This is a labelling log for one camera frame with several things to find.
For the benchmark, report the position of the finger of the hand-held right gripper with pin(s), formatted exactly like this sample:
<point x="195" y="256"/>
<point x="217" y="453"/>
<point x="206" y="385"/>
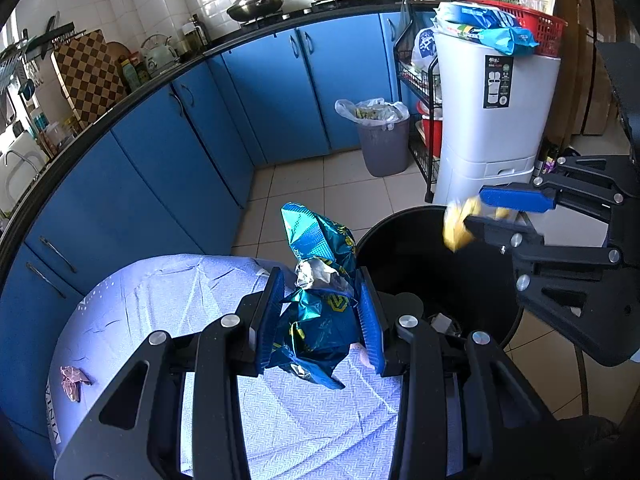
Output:
<point x="520" y="199"/>
<point x="500" y="232"/>

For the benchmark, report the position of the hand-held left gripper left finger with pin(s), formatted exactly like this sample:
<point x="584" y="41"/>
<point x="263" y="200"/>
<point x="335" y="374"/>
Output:
<point x="267" y="320"/>

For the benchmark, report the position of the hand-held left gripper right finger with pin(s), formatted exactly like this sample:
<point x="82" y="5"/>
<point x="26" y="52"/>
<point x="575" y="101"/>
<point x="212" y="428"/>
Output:
<point x="372" y="325"/>

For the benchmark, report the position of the yellow wrapper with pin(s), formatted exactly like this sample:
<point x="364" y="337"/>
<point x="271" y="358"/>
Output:
<point x="455" y="232"/>

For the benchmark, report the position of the teal snack wrapper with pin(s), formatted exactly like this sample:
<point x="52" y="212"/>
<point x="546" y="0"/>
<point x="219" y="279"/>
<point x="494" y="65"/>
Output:
<point x="320" y="325"/>

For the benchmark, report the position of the black trash bin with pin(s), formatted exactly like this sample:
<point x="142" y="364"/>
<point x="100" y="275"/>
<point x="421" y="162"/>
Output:
<point x="415" y="260"/>

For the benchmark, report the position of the tall white appliance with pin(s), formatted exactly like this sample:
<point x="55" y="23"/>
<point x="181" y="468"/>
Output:
<point x="490" y="135"/>

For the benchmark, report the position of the light blue tablecloth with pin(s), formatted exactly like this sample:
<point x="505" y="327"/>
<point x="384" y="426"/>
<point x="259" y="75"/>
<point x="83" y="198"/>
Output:
<point x="310" y="420"/>

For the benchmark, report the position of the red plastic basin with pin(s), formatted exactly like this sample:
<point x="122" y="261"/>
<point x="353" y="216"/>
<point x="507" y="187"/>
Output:
<point x="431" y="135"/>

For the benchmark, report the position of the grey waste basket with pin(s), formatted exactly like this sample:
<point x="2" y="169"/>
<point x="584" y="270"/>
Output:
<point x="385" y="150"/>

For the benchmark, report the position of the brown wooden cabinet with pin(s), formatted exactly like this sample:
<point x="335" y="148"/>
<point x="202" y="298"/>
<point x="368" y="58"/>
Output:
<point x="580" y="60"/>

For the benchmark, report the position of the blue snack packet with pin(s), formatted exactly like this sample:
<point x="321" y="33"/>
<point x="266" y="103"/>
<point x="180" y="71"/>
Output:
<point x="510" y="40"/>

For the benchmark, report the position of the red plastic basket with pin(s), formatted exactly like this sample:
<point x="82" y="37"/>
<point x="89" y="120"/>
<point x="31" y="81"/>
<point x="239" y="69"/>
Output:
<point x="545" y="35"/>

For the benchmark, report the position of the blue kitchen cabinets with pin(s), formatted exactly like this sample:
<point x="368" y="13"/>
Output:
<point x="200" y="160"/>

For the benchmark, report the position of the white printed plastic bag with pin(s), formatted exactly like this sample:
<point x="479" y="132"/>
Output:
<point x="425" y="47"/>

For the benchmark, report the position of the white blue packet bag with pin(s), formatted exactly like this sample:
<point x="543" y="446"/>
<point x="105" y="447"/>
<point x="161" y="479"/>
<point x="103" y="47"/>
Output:
<point x="470" y="15"/>

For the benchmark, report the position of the pink candy wrapper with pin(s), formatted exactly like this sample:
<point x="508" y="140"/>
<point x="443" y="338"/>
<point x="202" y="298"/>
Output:
<point x="72" y="380"/>

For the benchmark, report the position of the black kitchen countertop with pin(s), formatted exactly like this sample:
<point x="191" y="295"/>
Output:
<point x="225" y="44"/>

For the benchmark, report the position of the pale green kettle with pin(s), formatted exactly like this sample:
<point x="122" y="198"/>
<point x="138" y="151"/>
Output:
<point x="160" y="55"/>

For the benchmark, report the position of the metal faucet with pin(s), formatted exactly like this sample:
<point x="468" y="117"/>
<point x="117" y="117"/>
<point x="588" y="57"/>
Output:
<point x="22" y="152"/>

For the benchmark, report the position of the checkered cutting board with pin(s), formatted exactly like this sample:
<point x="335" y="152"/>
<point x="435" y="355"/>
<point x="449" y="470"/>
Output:
<point x="90" y="75"/>

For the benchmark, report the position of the black wok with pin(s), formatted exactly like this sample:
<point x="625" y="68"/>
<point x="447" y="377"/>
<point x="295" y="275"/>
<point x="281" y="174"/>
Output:
<point x="255" y="5"/>

